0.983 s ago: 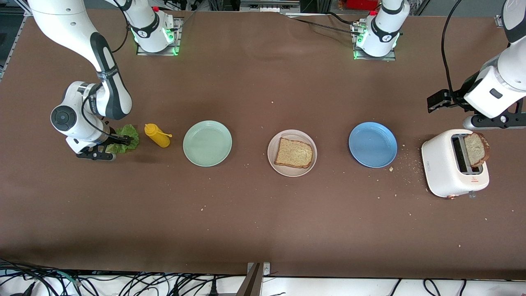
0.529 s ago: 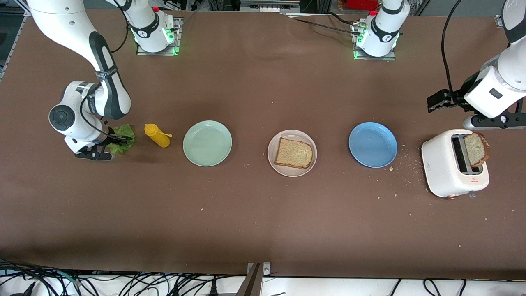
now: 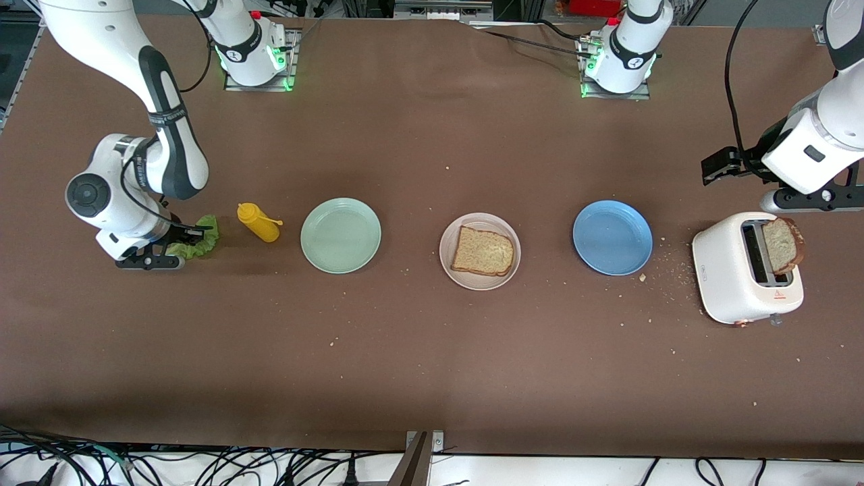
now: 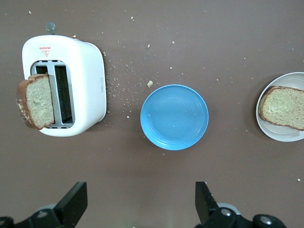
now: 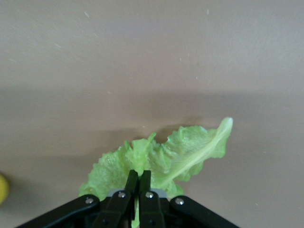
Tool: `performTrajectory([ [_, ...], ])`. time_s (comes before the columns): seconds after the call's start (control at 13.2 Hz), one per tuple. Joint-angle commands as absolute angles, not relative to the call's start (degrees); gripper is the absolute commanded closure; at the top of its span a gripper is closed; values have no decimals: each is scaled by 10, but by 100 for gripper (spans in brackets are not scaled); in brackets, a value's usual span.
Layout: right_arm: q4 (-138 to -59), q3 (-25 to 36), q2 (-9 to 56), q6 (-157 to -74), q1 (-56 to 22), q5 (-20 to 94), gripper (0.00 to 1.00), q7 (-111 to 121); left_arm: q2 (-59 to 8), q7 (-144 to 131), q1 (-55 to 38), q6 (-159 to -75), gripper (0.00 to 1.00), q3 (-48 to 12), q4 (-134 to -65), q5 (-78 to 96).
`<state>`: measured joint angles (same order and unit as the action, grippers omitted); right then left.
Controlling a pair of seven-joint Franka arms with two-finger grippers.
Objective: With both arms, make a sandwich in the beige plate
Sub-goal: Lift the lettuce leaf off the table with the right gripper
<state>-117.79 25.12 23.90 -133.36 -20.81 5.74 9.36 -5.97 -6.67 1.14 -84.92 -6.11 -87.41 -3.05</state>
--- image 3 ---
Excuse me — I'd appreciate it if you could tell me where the green lettuce leaf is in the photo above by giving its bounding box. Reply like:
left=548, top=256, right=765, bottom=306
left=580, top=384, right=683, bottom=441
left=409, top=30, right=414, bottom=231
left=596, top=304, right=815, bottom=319
left=165, top=215, right=221, bottom=261

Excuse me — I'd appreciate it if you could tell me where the yellow mustard squeeze bottle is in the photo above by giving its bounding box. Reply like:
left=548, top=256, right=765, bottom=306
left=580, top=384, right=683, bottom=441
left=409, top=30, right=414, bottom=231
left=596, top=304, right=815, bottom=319
left=237, top=202, right=284, bottom=243

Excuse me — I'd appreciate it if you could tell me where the brown bread slice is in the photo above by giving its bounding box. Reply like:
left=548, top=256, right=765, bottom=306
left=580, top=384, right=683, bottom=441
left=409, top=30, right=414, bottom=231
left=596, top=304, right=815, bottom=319
left=451, top=225, right=515, bottom=277
left=761, top=217, right=805, bottom=275

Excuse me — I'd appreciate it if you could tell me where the blue plate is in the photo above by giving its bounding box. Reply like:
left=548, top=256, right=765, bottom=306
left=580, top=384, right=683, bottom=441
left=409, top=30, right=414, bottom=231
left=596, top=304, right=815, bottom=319
left=572, top=200, right=653, bottom=276

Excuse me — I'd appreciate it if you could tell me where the green plate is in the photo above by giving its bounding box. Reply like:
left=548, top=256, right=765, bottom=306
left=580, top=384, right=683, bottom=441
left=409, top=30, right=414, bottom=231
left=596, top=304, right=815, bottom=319
left=300, top=198, right=382, bottom=275

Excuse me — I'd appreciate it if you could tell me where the beige plate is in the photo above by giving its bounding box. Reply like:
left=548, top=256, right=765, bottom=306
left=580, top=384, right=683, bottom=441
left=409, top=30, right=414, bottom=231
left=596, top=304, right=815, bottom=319
left=439, top=213, right=521, bottom=291

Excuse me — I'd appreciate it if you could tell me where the white toaster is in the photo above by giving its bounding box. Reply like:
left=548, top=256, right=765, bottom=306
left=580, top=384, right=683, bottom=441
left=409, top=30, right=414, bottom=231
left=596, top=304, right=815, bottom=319
left=692, top=211, right=805, bottom=327

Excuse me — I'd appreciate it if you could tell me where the red box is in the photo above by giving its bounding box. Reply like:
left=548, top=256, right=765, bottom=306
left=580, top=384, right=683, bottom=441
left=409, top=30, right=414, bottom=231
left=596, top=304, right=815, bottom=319
left=570, top=0, right=622, bottom=18

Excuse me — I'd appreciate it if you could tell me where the grey metal pole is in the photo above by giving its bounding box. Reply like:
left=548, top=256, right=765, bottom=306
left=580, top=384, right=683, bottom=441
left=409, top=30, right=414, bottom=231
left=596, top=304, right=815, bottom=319
left=388, top=432, right=431, bottom=486

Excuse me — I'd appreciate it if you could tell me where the white power strip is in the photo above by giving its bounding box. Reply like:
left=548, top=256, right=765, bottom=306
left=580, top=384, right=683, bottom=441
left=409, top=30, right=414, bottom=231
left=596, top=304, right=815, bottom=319
left=395, top=0, right=493, bottom=20

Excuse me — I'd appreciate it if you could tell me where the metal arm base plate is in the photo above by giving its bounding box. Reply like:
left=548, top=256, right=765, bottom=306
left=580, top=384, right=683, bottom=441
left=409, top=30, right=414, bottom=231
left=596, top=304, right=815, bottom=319
left=577, top=37, right=652, bottom=101
left=223, top=27, right=302, bottom=92

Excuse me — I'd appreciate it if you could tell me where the black base cable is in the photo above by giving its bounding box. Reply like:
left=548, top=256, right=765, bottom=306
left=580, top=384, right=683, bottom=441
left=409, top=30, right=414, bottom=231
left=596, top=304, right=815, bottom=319
left=466, top=19, right=598, bottom=58

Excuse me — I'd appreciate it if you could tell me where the silver mounting bracket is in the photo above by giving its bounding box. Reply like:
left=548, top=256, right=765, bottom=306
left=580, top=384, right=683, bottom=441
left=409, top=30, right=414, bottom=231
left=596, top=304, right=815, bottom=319
left=405, top=431, right=445, bottom=453

